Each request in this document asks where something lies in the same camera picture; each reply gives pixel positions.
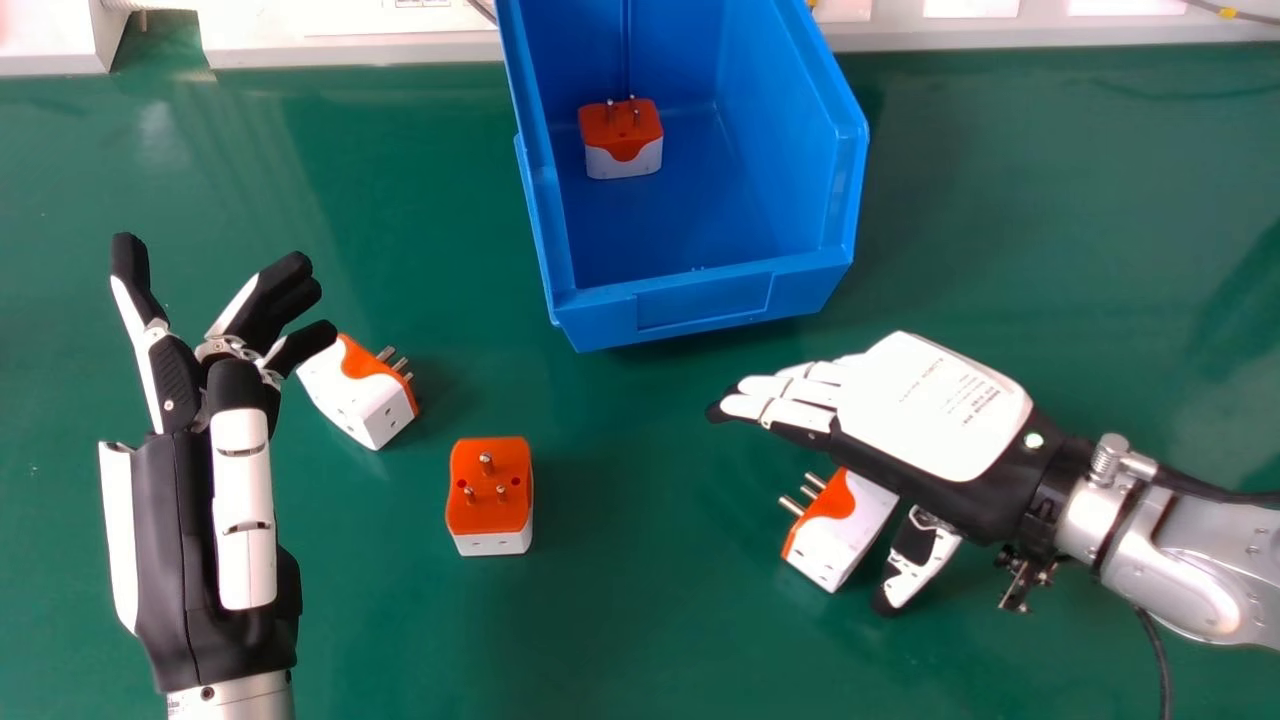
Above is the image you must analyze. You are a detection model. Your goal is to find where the white socket strip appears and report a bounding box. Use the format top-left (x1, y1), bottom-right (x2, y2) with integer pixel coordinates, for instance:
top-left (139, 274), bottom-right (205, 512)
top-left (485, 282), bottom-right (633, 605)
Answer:
top-left (195, 0), bottom-right (501, 53)

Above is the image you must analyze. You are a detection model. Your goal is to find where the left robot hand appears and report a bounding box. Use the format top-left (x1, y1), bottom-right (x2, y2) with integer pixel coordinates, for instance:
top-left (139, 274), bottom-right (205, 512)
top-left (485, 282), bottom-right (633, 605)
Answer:
top-left (97, 232), bottom-right (339, 696)

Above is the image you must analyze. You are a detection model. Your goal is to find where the black cable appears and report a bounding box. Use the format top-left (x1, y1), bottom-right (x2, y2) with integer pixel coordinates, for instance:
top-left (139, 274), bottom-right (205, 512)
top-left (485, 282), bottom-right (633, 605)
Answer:
top-left (1135, 606), bottom-right (1173, 720)

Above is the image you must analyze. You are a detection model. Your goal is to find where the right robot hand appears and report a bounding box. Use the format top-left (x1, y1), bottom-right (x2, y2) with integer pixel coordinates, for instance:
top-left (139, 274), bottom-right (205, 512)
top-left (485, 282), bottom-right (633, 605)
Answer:
top-left (705, 331), bottom-right (1093, 617)

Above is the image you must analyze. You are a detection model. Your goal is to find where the blue plastic bin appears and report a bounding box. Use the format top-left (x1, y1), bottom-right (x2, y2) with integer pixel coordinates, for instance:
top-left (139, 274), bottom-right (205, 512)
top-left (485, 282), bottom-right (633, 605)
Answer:
top-left (494, 0), bottom-right (870, 354)

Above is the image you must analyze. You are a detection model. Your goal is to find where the white-and-orange plug adapter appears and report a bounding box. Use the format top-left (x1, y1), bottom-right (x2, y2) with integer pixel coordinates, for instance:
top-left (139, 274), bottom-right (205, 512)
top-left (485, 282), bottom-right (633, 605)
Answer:
top-left (445, 436), bottom-right (535, 557)
top-left (296, 333), bottom-right (421, 452)
top-left (577, 95), bottom-right (665, 181)
top-left (779, 467), bottom-right (900, 594)

